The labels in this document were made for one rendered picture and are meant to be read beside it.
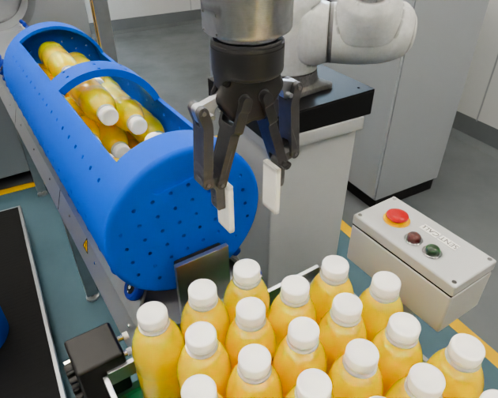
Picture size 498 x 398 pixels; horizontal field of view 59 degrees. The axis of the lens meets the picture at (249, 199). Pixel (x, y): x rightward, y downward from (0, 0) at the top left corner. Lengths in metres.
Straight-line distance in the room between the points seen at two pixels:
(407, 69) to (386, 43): 1.09
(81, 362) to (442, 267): 0.54
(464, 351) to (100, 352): 0.49
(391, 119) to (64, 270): 1.78
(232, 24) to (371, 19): 0.77
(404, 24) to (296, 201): 0.56
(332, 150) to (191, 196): 0.70
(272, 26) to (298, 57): 0.80
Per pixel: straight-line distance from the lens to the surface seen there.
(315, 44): 1.22
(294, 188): 1.32
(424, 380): 0.57
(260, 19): 0.42
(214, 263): 0.77
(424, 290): 0.73
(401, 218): 0.76
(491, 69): 3.52
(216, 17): 0.44
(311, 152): 1.29
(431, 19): 2.30
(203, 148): 0.47
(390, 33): 1.21
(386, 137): 2.41
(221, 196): 0.52
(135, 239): 0.72
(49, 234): 2.64
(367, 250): 0.78
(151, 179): 0.67
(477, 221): 2.80
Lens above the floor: 1.56
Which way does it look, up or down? 36 degrees down
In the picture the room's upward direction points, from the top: straight up
